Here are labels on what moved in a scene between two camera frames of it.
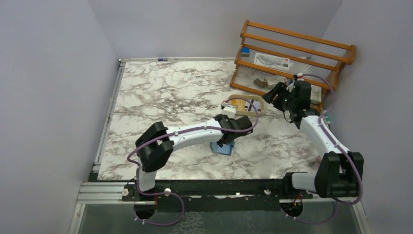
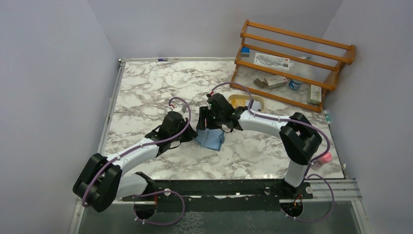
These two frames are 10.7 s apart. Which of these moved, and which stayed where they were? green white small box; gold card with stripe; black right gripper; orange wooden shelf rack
Moved: black right gripper
Stayed: orange wooden shelf rack; green white small box; gold card with stripe
